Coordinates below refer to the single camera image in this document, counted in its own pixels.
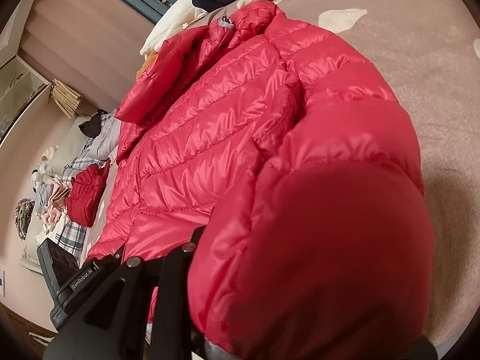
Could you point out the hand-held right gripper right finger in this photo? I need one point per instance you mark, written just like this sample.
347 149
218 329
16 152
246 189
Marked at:
423 350

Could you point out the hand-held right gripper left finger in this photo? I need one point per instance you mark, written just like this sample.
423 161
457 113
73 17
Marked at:
176 270

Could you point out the pink-red hooded puffer jacket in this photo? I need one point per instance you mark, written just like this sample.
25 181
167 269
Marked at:
262 138

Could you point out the pink folded clothes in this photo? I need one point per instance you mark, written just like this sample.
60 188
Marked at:
56 202

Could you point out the white folded garment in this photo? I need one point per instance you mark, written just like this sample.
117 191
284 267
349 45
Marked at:
48 234

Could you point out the beige headboard cushion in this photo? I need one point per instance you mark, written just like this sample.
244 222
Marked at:
32 240
67 146

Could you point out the colourful cloth pile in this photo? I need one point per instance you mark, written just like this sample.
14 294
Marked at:
24 219

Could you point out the grey-blue crumpled garment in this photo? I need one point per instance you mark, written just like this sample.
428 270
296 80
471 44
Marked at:
42 197

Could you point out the folded dark red puffer jacket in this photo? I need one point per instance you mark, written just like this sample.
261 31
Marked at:
86 195

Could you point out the plaid shirt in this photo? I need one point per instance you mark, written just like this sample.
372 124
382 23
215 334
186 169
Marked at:
80 161

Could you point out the grey duvet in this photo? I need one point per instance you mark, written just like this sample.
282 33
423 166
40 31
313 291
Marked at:
105 138

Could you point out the black garment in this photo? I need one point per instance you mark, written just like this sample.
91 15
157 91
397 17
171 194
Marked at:
93 123

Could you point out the beige pleated lamp shade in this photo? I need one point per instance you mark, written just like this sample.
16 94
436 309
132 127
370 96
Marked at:
65 97

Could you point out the pink curtain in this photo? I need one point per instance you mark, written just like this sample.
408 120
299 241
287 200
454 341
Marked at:
93 45

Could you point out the white goose plush toy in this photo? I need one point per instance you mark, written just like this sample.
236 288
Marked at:
168 30

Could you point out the white wall shelf unit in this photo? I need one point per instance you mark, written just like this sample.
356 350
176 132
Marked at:
22 93

